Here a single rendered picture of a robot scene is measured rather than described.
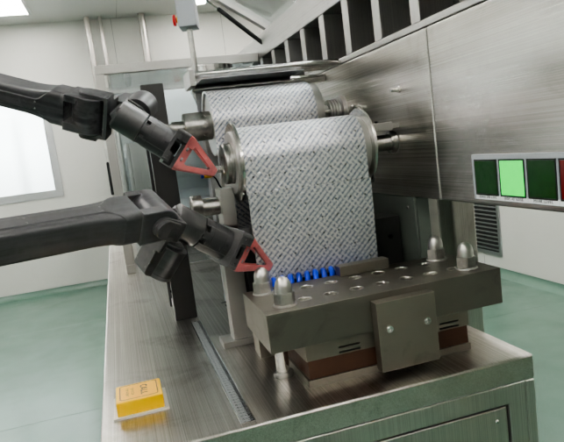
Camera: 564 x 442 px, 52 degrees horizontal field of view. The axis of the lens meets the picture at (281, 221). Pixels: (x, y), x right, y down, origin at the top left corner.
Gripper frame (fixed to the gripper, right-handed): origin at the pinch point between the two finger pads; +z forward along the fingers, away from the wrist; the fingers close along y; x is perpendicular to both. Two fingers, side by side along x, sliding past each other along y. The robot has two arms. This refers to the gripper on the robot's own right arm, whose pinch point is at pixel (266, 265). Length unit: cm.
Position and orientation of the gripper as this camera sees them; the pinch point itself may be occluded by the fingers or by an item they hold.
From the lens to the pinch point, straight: 105.2
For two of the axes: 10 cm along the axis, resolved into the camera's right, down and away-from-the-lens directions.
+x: 4.3, -9.0, 0.9
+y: 4.5, 1.3, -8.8
